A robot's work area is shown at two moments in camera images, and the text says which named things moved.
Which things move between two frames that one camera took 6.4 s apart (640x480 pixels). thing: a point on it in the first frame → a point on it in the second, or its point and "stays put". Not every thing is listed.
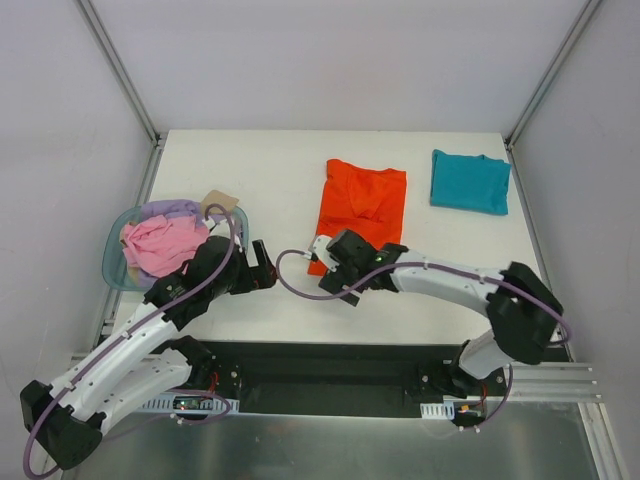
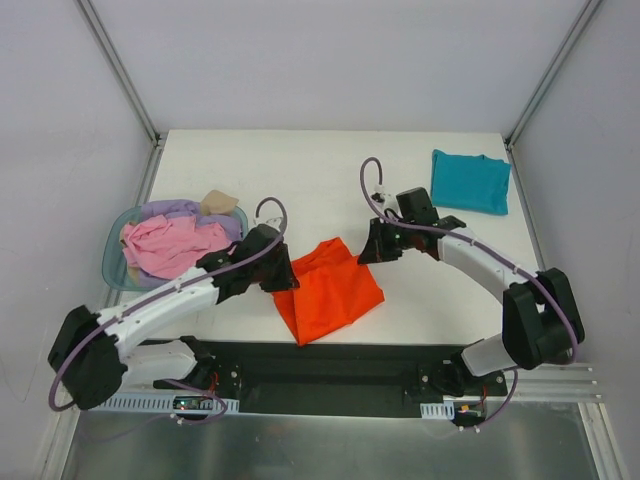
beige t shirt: x=217 y=197 stays put
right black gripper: x=338 y=271 → x=379 y=242
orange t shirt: x=369 y=202 → x=334 y=289
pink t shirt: x=156 y=246 stays put
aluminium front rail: x=554 y=382 stays put
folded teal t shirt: x=471 y=182 stays put
